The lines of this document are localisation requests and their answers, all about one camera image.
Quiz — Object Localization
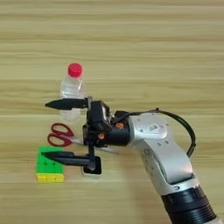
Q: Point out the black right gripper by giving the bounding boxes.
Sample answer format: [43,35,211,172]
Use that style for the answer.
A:
[40,96,131,172]

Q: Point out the red-handled scissors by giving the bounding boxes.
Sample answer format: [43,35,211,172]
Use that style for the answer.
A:
[46,122,121,155]

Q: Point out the clear bottle red cap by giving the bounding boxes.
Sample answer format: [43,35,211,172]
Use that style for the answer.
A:
[59,62,86,122]

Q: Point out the colourful puzzle cube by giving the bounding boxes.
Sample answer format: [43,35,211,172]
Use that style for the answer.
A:
[35,144,66,184]

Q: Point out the small black box white label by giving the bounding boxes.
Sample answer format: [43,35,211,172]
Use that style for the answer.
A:
[87,100,113,133]

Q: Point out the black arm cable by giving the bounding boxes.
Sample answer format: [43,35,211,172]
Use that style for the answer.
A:
[112,108,197,158]

